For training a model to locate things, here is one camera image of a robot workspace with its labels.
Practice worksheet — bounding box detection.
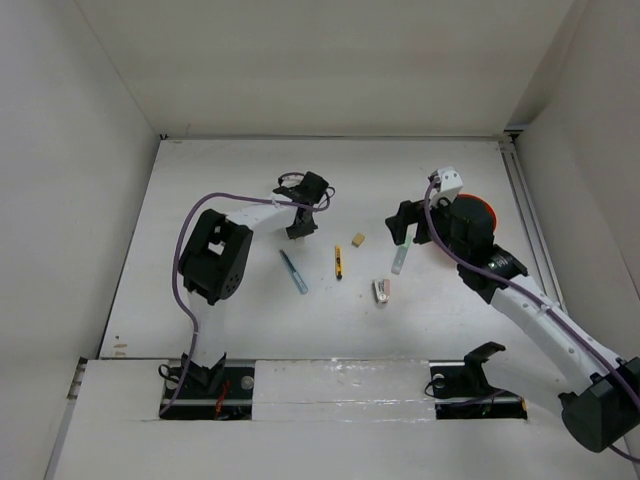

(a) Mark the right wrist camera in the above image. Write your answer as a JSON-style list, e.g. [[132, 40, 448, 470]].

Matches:
[[429, 166, 463, 208]]

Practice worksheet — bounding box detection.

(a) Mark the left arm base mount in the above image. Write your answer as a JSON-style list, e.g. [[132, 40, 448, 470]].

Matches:
[[158, 354, 256, 421]]

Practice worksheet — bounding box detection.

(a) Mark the green thick highlighter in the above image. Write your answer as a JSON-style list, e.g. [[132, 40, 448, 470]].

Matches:
[[391, 231, 412, 275]]

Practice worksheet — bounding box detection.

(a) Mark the blue mechanical pencil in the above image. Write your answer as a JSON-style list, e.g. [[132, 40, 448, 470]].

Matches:
[[279, 249, 308, 295]]

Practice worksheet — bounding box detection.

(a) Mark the small pink white stapler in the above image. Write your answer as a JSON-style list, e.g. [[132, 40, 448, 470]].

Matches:
[[372, 279, 390, 304]]

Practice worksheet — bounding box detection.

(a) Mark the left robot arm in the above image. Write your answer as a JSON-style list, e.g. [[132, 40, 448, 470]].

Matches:
[[172, 171, 335, 398]]

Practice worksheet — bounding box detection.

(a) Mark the tan eraser block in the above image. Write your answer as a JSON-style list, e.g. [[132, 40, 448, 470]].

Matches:
[[352, 233, 365, 247]]

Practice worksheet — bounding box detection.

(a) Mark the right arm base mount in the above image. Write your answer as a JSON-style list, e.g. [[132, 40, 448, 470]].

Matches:
[[423, 342, 528, 420]]

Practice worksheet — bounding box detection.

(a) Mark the yellow utility knife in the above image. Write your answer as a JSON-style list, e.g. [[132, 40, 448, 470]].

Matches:
[[334, 245, 344, 280]]

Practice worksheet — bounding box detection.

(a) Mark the orange round container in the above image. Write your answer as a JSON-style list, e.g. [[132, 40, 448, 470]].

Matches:
[[454, 194, 497, 247]]

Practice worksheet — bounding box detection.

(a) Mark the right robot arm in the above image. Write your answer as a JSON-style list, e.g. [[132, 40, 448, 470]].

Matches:
[[385, 194, 639, 453]]

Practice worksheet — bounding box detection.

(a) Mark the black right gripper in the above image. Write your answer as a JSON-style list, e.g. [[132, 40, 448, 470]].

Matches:
[[384, 190, 467, 263]]

